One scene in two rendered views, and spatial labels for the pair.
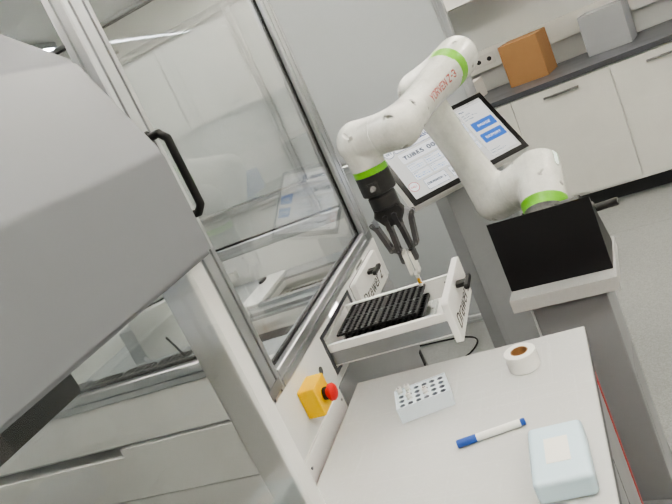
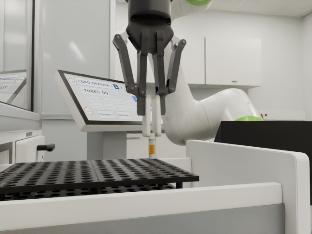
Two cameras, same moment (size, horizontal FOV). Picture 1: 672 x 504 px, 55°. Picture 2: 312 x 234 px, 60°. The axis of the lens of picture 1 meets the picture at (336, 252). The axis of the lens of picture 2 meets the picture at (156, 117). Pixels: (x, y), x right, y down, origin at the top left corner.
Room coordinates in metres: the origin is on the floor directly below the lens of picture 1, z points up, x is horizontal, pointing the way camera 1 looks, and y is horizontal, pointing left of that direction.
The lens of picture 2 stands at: (1.28, 0.11, 0.96)
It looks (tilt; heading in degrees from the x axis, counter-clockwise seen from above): 2 degrees up; 321
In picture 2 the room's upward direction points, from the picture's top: straight up
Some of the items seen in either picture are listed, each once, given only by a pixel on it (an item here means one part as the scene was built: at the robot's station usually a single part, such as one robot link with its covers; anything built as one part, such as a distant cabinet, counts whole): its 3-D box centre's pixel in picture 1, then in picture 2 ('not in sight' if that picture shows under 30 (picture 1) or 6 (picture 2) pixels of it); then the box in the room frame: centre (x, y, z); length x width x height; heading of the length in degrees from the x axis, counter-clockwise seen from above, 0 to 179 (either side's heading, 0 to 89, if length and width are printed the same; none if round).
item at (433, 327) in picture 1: (383, 321); (86, 196); (1.61, -0.04, 0.86); 0.40 x 0.26 x 0.06; 68
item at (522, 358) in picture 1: (521, 358); not in sight; (1.28, -0.27, 0.78); 0.07 x 0.07 x 0.04
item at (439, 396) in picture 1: (423, 397); not in sight; (1.31, -0.04, 0.78); 0.12 x 0.08 x 0.04; 82
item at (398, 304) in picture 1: (386, 318); (94, 192); (1.61, -0.05, 0.87); 0.22 x 0.18 x 0.06; 68
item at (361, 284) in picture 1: (369, 281); (33, 161); (1.95, -0.06, 0.87); 0.29 x 0.02 x 0.11; 158
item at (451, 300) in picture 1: (457, 296); (227, 180); (1.53, -0.23, 0.87); 0.29 x 0.02 x 0.11; 158
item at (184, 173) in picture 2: (417, 299); (166, 167); (1.57, -0.14, 0.90); 0.18 x 0.02 x 0.01; 158
